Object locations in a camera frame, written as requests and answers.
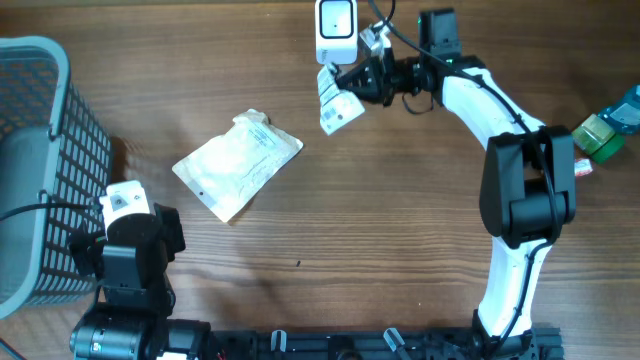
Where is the dark red snack packet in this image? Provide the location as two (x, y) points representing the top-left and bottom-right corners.
(317, 64), (365, 136)

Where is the white snack pouch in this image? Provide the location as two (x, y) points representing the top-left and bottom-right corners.
(172, 109), (303, 223)

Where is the red Kleenex tissue pack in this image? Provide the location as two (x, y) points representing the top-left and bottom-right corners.
(574, 158), (593, 177)

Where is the green lidded jar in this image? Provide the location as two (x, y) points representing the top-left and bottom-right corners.
(572, 114), (625, 164)

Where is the teal Listerine mouthwash bottle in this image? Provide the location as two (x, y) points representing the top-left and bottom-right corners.
(598, 85), (640, 135)

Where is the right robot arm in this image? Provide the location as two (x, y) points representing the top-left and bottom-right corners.
(329, 8), (576, 359)

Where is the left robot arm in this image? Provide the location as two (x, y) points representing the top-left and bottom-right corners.
(69, 204), (214, 359)

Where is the white barcode scanner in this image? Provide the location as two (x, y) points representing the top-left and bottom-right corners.
(314, 0), (358, 65)

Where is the grey plastic mesh basket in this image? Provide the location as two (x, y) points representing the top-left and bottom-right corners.
(1, 36), (113, 318)

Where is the black right camera cable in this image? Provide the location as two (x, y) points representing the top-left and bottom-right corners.
(367, 0), (564, 351)

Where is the black camera cable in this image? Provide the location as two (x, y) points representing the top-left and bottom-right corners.
(367, 0), (564, 351)
(0, 202), (101, 224)

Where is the black left camera cable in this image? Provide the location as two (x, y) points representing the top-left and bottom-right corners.
(0, 202), (101, 224)

